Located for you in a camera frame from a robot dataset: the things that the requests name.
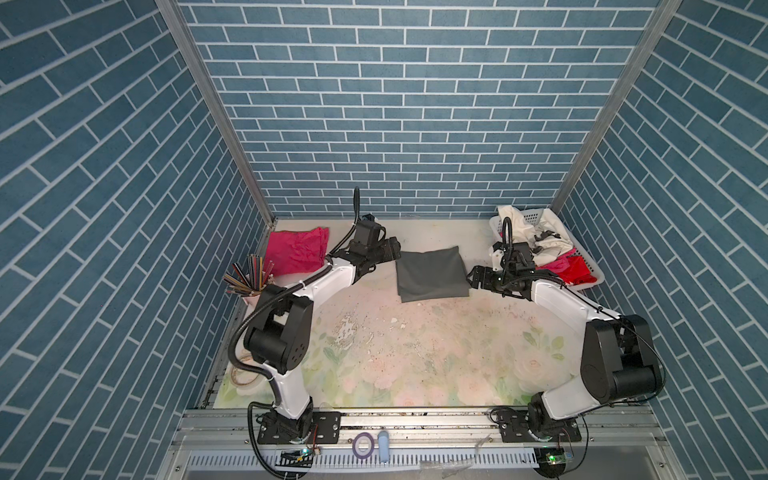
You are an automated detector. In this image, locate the magenta garment in basket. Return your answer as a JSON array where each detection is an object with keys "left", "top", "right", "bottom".
[{"left": 540, "top": 249, "right": 577, "bottom": 274}]

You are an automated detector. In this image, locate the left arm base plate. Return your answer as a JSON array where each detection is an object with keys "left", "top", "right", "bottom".
[{"left": 257, "top": 411, "right": 341, "bottom": 445}]

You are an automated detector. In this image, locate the right black cable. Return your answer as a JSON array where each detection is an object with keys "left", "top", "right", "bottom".
[{"left": 500, "top": 216, "right": 667, "bottom": 385}]

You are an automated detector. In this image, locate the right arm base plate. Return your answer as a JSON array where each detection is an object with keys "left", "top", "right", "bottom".
[{"left": 487, "top": 406, "right": 582, "bottom": 443}]

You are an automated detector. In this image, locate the purple tape roll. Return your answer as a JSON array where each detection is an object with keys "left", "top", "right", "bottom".
[{"left": 352, "top": 432, "right": 376, "bottom": 460}]

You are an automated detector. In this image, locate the pink pencil cup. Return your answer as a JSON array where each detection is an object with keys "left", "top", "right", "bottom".
[{"left": 242, "top": 292, "right": 260, "bottom": 307}]

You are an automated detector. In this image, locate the folded magenta t shirt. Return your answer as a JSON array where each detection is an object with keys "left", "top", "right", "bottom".
[{"left": 265, "top": 227, "right": 329, "bottom": 277}]

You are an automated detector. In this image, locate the light blue small cylinder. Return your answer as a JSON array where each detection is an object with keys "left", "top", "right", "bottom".
[{"left": 377, "top": 430, "right": 391, "bottom": 464}]

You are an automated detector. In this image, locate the left circuit board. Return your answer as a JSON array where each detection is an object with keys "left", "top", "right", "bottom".
[{"left": 277, "top": 447, "right": 315, "bottom": 468}]

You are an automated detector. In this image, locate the grey t shirt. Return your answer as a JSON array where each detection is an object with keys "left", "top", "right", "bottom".
[{"left": 395, "top": 246, "right": 470, "bottom": 303}]

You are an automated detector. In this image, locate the left black corrugated cable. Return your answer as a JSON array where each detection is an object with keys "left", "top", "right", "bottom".
[{"left": 226, "top": 186, "right": 362, "bottom": 480}]

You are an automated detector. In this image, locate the clear tape roll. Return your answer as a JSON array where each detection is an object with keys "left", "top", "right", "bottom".
[{"left": 229, "top": 367, "right": 260, "bottom": 395}]

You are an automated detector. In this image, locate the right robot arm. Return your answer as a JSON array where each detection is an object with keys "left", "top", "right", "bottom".
[{"left": 467, "top": 240, "right": 666, "bottom": 438}]

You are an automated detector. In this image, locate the white t shirt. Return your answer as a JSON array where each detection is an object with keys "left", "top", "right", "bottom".
[{"left": 497, "top": 205, "right": 575, "bottom": 266}]

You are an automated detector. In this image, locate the red t shirt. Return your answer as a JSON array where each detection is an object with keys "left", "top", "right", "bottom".
[{"left": 557, "top": 255, "right": 597, "bottom": 286}]

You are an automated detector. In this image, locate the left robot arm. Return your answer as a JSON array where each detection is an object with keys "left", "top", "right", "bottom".
[{"left": 228, "top": 215, "right": 401, "bottom": 437}]

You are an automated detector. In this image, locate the aluminium front rail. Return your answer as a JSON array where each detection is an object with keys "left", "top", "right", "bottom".
[{"left": 158, "top": 405, "right": 684, "bottom": 479}]

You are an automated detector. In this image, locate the white plastic laundry basket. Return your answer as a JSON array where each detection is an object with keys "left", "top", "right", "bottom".
[{"left": 489, "top": 208, "right": 605, "bottom": 291}]

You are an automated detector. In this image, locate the coloured pencils bundle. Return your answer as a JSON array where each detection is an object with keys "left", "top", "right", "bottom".
[{"left": 223, "top": 254, "right": 274, "bottom": 297}]

